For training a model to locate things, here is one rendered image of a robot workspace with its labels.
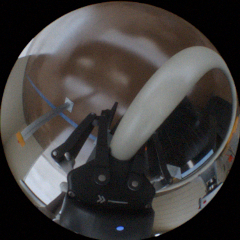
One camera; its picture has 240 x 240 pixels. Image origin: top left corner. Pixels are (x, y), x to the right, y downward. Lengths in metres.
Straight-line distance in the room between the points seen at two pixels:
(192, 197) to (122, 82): 6.39
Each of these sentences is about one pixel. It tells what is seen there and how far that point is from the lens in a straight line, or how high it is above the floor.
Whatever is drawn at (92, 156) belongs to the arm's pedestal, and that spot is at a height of 0.52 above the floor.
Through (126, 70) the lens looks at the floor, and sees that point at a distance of 1.02.
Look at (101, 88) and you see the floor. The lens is 1.09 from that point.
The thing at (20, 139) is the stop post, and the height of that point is 1.05.
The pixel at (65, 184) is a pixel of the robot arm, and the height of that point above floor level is 0.98.
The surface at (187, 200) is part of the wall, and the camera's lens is 6.26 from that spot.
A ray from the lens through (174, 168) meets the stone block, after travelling 0.71.
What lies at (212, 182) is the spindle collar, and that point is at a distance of 0.85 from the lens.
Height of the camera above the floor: 1.01
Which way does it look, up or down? 61 degrees down
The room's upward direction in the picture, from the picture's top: 159 degrees counter-clockwise
